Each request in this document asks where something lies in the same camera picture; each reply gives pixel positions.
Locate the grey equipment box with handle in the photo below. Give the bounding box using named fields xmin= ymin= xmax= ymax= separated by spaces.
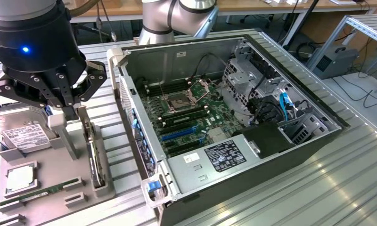
xmin=307 ymin=46 xmax=361 ymax=80

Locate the coiled black cable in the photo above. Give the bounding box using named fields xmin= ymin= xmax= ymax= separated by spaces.
xmin=295 ymin=41 xmax=315 ymax=59

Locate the silver chipset heatsink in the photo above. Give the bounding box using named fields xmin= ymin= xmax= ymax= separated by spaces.
xmin=206 ymin=128 xmax=230 ymax=140

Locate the green motherboard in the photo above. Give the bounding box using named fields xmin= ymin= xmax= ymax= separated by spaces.
xmin=139 ymin=76 xmax=250 ymax=158

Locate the blue data wire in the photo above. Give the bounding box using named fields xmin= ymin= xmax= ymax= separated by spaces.
xmin=278 ymin=92 xmax=291 ymax=123

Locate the silver disk bay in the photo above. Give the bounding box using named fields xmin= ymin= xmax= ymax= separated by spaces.
xmin=277 ymin=112 xmax=339 ymax=145

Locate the black slanted pole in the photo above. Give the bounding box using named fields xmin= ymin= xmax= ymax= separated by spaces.
xmin=282 ymin=0 xmax=321 ymax=48

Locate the silver hard disk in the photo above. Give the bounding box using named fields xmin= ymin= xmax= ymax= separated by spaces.
xmin=0 ymin=106 xmax=59 ymax=152

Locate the silver drive cage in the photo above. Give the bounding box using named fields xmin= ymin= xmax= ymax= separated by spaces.
xmin=221 ymin=39 xmax=291 ymax=113

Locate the black RAM stick with label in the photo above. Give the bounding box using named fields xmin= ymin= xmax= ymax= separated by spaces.
xmin=161 ymin=111 xmax=210 ymax=125

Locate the green graphics card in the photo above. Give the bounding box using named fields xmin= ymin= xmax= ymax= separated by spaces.
xmin=79 ymin=105 xmax=106 ymax=189

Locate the blue case release latch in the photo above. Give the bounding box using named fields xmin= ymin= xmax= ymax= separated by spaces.
xmin=145 ymin=180 xmax=161 ymax=194

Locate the CPU socket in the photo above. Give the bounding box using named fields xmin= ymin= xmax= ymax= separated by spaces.
xmin=163 ymin=93 xmax=197 ymax=113

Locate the aluminium frame slat table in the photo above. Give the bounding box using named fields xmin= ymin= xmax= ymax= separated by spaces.
xmin=306 ymin=13 xmax=377 ymax=71

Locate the wooden desk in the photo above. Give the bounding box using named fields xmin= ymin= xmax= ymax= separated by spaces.
xmin=69 ymin=0 xmax=377 ymax=24

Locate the green RAM stick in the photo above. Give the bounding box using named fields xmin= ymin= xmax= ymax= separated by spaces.
xmin=0 ymin=178 xmax=79 ymax=206

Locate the grey hanging cable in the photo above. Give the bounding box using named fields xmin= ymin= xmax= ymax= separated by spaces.
xmin=95 ymin=0 xmax=117 ymax=42

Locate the grey parts rack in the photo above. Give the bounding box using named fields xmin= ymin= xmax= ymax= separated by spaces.
xmin=0 ymin=113 xmax=117 ymax=226

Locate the tan corrugated hose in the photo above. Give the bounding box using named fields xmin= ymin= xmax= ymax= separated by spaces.
xmin=69 ymin=0 xmax=97 ymax=17

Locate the silver socket cover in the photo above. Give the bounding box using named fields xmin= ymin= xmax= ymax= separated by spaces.
xmin=187 ymin=79 xmax=213 ymax=95

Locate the black open PC case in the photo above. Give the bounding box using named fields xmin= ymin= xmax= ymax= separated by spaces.
xmin=107 ymin=34 xmax=349 ymax=226

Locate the blue expansion slot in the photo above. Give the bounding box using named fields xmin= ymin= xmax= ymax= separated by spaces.
xmin=161 ymin=128 xmax=199 ymax=143

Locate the black RAM slot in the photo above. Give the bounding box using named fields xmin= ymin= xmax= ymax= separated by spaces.
xmin=146 ymin=85 xmax=194 ymax=97
xmin=158 ymin=105 xmax=205 ymax=116
xmin=158 ymin=107 xmax=206 ymax=118
xmin=159 ymin=109 xmax=207 ymax=120
xmin=143 ymin=79 xmax=189 ymax=89
xmin=145 ymin=82 xmax=191 ymax=94
xmin=143 ymin=81 xmax=190 ymax=91

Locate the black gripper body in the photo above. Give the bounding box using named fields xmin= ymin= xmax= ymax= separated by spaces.
xmin=0 ymin=6 xmax=89 ymax=87

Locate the black power wire bundle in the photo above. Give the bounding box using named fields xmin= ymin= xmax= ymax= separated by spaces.
xmin=247 ymin=97 xmax=285 ymax=125

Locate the grey power supply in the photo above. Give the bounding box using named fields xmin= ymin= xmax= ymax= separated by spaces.
xmin=165 ymin=138 xmax=266 ymax=195

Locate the blue card retention latch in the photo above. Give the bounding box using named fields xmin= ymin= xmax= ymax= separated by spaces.
xmin=130 ymin=113 xmax=155 ymax=176

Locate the silver CPU chip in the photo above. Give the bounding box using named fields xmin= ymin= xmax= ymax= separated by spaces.
xmin=5 ymin=166 xmax=38 ymax=190

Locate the long black expansion slot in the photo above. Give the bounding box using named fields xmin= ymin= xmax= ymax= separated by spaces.
xmin=167 ymin=144 xmax=207 ymax=156
xmin=165 ymin=138 xmax=205 ymax=151
xmin=158 ymin=121 xmax=198 ymax=135

